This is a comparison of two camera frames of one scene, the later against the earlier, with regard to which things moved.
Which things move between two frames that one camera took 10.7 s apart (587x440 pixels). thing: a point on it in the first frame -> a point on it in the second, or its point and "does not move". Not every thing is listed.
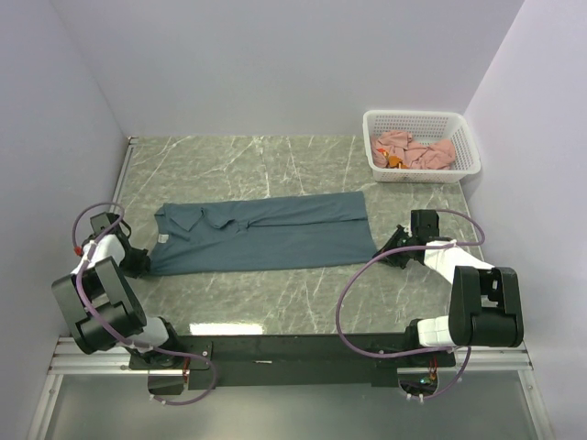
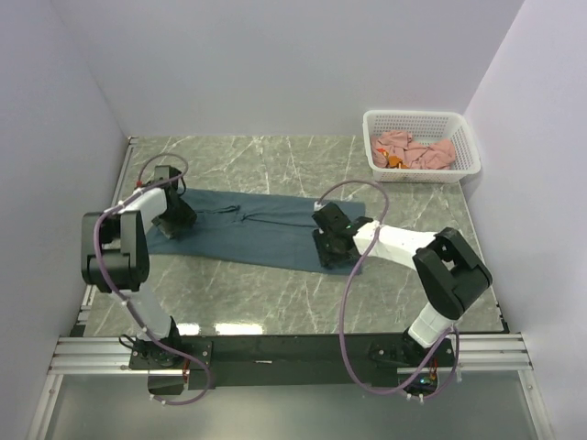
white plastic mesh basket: [419, 146] does not move
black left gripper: [141, 264] -> [187, 216]
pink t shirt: [438, 154] does not move
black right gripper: [393, 258] -> [326, 259]
